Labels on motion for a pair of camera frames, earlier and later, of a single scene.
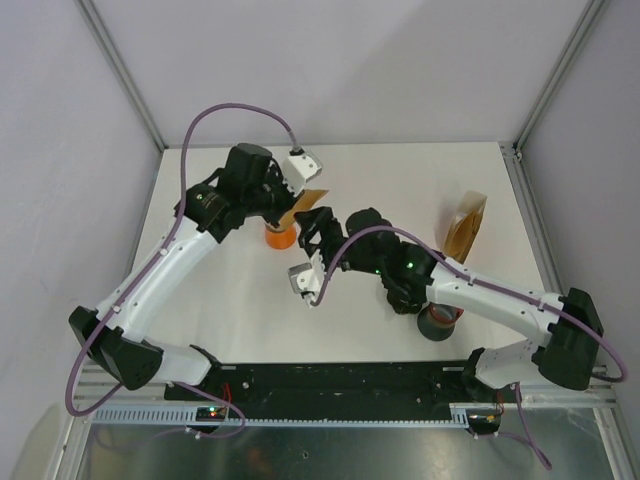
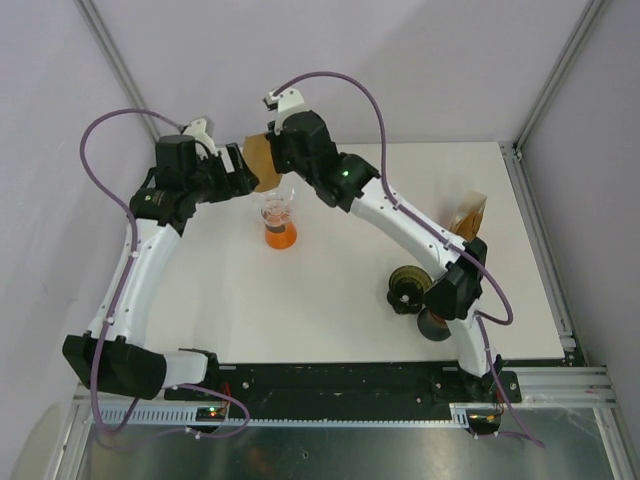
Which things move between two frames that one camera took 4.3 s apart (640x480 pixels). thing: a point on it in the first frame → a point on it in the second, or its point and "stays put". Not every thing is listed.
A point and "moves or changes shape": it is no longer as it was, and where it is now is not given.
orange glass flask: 281,239 stays put
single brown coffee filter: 307,200 moves or changes shape
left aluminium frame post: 123,71 stays put
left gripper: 289,198 → 240,181
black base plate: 331,390 stays put
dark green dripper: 407,301 stays put
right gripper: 319,218 → 277,142
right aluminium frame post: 558,73 stays put
